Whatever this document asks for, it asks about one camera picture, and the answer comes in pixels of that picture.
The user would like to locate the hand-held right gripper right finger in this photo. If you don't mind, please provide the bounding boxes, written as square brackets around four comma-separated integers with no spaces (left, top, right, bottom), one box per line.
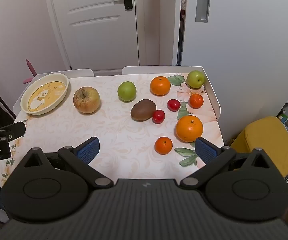
[179,137,272,190]

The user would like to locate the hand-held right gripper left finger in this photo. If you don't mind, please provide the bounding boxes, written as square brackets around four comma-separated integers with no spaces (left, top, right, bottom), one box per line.
[17,137,114,189]

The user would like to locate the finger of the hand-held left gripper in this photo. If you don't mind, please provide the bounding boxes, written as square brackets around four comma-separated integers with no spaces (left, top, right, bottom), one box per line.
[0,121,26,141]

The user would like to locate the large navel orange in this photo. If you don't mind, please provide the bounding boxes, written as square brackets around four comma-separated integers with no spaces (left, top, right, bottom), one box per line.
[176,115,204,143]

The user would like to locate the small mandarin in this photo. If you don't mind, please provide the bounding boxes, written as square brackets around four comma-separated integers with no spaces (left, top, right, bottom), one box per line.
[189,93,204,109]
[155,136,173,155]

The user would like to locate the cream plate edge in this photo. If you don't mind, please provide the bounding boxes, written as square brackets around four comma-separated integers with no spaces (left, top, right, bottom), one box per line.
[20,73,69,116]

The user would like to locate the russet brown apple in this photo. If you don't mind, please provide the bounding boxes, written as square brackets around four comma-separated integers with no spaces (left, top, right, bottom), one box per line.
[73,86,101,114]

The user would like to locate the red cherry tomato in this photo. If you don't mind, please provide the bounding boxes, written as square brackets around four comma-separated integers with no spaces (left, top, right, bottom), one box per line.
[167,99,181,112]
[152,109,165,124]

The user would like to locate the brown kiwi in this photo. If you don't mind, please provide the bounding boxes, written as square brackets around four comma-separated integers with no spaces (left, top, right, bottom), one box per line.
[130,99,157,121]

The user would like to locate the green apple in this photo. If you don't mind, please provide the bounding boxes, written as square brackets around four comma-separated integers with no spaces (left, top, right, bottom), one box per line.
[117,81,137,102]
[186,70,205,89]

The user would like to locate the floral tablecloth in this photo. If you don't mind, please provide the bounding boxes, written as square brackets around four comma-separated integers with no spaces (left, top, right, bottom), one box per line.
[0,72,225,188]

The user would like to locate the yellow chair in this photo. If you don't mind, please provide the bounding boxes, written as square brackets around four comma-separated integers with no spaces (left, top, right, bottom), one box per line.
[230,116,288,178]

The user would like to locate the pink plastic object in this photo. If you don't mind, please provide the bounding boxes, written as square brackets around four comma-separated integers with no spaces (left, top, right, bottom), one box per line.
[22,59,37,85]

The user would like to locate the medium orange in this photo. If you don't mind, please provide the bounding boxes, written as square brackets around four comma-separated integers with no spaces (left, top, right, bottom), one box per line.
[150,76,171,96]

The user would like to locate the white refrigerator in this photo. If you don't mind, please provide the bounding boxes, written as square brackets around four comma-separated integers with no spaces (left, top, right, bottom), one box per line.
[178,0,288,140]

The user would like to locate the white panelled door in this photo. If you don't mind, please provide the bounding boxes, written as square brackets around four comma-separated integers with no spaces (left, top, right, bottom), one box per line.
[42,0,140,71]

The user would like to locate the grey refrigerator handle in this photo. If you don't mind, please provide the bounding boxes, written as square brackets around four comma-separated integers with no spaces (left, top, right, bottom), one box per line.
[195,0,212,22]

